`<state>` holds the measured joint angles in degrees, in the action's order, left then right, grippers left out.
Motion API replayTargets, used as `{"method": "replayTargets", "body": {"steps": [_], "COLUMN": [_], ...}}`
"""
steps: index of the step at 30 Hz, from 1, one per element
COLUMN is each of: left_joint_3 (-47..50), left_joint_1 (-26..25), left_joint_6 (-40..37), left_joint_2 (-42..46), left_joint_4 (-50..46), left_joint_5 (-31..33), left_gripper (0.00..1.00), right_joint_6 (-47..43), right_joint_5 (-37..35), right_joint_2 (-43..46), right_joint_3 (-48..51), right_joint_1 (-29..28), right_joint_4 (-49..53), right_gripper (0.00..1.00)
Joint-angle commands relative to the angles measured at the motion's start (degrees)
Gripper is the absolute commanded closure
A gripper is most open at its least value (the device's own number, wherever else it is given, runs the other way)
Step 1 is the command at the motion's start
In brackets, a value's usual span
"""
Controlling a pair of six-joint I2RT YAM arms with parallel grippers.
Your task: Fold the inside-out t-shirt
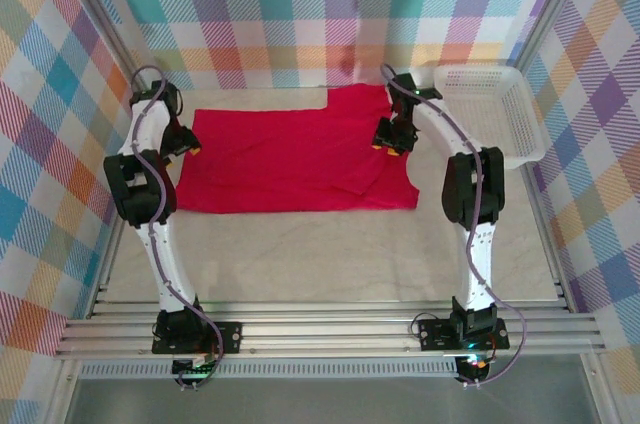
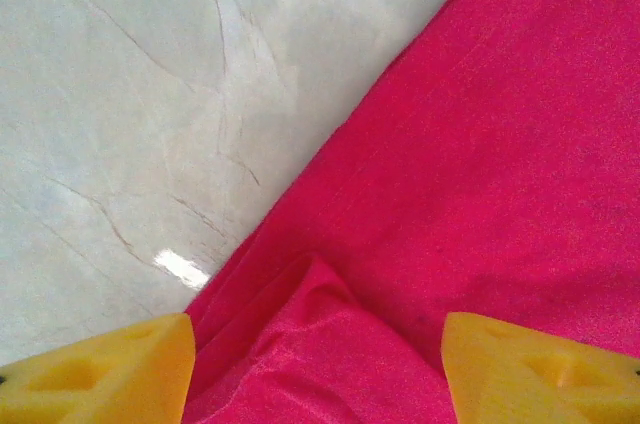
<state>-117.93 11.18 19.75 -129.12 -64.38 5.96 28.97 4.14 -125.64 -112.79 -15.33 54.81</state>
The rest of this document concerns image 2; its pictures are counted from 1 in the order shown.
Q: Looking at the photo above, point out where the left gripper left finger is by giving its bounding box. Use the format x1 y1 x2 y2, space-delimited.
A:
0 312 196 424

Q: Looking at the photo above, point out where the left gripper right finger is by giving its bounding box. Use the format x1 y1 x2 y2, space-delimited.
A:
442 312 640 424

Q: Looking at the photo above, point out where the red t-shirt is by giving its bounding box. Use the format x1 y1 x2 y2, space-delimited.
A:
182 0 640 424

